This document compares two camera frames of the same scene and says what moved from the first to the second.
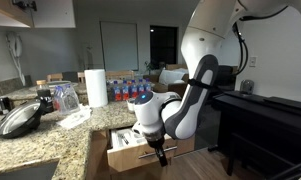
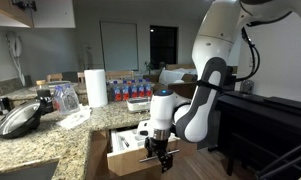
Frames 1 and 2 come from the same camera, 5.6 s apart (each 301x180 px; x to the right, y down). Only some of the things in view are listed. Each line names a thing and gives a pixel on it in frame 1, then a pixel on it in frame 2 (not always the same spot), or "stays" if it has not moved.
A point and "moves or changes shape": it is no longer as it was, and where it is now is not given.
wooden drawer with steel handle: x=127 y=148 moves or changes shape
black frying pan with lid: x=19 y=121 stays
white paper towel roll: x=96 y=87 stays
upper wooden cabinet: x=7 y=7 stays
